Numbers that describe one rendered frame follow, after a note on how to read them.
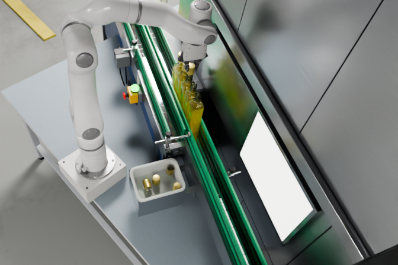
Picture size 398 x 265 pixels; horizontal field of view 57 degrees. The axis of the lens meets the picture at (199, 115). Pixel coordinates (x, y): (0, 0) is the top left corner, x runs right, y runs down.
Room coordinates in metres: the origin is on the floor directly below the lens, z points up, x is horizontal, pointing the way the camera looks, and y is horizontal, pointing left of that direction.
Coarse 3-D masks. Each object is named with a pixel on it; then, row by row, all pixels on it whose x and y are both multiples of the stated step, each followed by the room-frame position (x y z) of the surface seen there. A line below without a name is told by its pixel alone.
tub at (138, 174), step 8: (160, 160) 0.85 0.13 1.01; (168, 160) 0.86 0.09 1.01; (136, 168) 0.79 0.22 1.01; (144, 168) 0.80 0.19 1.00; (152, 168) 0.82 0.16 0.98; (160, 168) 0.84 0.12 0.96; (176, 168) 0.84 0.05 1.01; (136, 176) 0.78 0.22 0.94; (144, 176) 0.79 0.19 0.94; (152, 176) 0.80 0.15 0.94; (160, 176) 0.81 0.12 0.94; (168, 176) 0.82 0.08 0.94; (176, 176) 0.82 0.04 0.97; (136, 184) 0.75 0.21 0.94; (152, 184) 0.76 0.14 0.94; (160, 184) 0.77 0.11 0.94; (168, 184) 0.78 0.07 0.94; (184, 184) 0.76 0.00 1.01; (136, 192) 0.67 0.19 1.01; (144, 192) 0.71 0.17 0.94; (152, 192) 0.72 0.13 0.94; (160, 192) 0.73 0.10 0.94; (168, 192) 0.71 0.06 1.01; (176, 192) 0.72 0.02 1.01; (144, 200) 0.65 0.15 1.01
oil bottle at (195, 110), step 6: (192, 102) 1.03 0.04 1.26; (192, 108) 1.01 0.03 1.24; (198, 108) 1.02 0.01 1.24; (192, 114) 1.01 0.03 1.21; (198, 114) 1.02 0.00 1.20; (192, 120) 1.01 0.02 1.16; (198, 120) 1.03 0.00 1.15; (192, 126) 1.01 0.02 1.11; (198, 126) 1.03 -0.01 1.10; (192, 132) 1.02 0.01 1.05
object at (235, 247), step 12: (156, 48) 1.45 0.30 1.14; (168, 84) 1.24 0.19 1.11; (180, 108) 1.08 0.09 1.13; (192, 144) 0.92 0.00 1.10; (204, 168) 0.80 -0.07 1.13; (204, 180) 0.77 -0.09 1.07; (216, 192) 0.70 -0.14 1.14; (216, 204) 0.67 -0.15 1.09; (228, 228) 0.56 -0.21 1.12; (228, 240) 0.54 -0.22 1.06; (240, 252) 0.48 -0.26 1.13; (240, 264) 0.45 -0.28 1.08
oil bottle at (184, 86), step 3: (183, 81) 1.15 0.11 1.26; (183, 84) 1.13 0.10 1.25; (186, 84) 1.13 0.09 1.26; (180, 87) 1.15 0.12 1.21; (183, 87) 1.12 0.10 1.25; (186, 87) 1.12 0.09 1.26; (189, 87) 1.12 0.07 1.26; (180, 90) 1.14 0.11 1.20; (183, 90) 1.11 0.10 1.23; (186, 90) 1.11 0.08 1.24; (180, 93) 1.14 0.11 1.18; (183, 93) 1.11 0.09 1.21; (180, 96) 1.13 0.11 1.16; (183, 96) 1.11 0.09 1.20; (180, 99) 1.13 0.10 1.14; (183, 99) 1.11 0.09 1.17; (180, 102) 1.12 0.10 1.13
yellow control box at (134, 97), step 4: (128, 88) 1.25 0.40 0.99; (140, 88) 1.27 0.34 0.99; (128, 92) 1.24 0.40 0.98; (132, 92) 1.23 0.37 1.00; (140, 92) 1.24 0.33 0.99; (128, 96) 1.22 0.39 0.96; (132, 96) 1.21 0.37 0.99; (136, 96) 1.22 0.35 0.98; (140, 96) 1.23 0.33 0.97; (132, 100) 1.21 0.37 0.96; (136, 100) 1.22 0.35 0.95; (140, 100) 1.23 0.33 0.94
